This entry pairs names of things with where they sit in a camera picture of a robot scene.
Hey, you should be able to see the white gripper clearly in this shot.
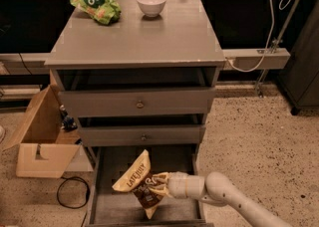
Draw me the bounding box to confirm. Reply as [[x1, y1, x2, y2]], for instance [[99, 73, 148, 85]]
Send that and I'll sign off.
[[150, 172, 206, 200]]

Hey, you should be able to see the blue bottle in box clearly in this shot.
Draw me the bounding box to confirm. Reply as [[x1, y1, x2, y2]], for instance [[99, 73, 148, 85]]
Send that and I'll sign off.
[[59, 106, 78, 131]]

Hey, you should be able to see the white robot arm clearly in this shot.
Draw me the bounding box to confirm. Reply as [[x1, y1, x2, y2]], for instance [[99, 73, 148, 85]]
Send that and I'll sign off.
[[149, 172, 292, 227]]

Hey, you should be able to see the brown chip bag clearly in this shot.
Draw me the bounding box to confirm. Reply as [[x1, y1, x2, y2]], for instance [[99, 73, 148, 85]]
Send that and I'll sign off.
[[112, 149, 167, 219]]

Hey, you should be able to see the white cable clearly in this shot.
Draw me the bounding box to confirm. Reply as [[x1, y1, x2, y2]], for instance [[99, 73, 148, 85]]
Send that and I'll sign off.
[[225, 0, 295, 74]]

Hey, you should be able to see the grey middle drawer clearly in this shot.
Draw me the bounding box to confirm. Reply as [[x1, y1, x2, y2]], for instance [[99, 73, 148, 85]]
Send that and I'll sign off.
[[79, 113, 205, 146]]

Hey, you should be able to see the green chip bag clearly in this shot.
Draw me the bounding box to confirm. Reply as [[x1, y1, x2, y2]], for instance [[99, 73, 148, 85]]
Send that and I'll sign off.
[[70, 0, 122, 25]]

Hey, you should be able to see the grey bottom drawer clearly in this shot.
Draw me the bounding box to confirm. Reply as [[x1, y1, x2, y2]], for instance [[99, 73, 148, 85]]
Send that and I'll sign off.
[[85, 144, 213, 227]]

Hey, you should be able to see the grey drawer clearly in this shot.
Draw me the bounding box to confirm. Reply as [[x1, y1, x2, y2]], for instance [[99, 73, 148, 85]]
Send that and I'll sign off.
[[79, 113, 205, 146], [85, 144, 213, 227], [59, 68, 214, 117]]

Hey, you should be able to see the brass drawer knob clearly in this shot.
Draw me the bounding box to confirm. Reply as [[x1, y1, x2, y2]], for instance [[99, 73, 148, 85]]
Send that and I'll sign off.
[[136, 101, 145, 109], [141, 134, 148, 141]]

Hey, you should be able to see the white bowl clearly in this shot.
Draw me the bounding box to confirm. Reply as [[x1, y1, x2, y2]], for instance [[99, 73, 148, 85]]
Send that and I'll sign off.
[[137, 0, 166, 17]]

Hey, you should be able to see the grey drawer cabinet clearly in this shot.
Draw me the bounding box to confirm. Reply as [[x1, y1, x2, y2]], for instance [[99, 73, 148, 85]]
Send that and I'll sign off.
[[44, 0, 227, 154]]

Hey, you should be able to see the black cable loop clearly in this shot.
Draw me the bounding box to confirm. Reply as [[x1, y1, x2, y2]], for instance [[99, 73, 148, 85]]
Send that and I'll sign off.
[[56, 175, 92, 210]]

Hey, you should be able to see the brass top drawer knob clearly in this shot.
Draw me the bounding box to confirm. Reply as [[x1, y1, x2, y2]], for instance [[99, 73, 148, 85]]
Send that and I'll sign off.
[[136, 101, 145, 109]]

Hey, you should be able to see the grey top drawer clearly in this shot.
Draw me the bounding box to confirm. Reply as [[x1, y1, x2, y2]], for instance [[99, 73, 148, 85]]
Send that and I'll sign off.
[[59, 68, 214, 117]]

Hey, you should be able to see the brass middle drawer knob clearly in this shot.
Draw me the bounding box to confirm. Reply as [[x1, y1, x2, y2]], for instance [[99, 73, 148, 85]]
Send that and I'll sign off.
[[141, 134, 148, 141]]

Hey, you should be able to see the cardboard box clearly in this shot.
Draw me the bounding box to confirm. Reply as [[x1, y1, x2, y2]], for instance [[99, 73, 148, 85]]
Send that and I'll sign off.
[[4, 87, 90, 178]]

